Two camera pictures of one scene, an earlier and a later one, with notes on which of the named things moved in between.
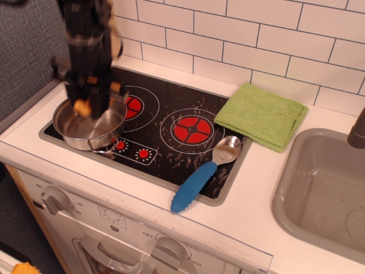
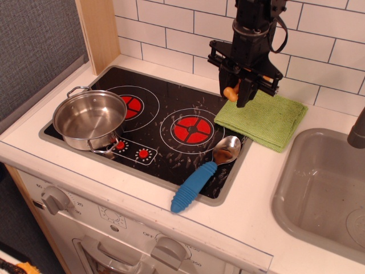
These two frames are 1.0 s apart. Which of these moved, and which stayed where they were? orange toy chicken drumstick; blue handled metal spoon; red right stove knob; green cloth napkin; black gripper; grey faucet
Moved: black gripper; orange toy chicken drumstick
Stayed: grey faucet; blue handled metal spoon; red right stove knob; green cloth napkin
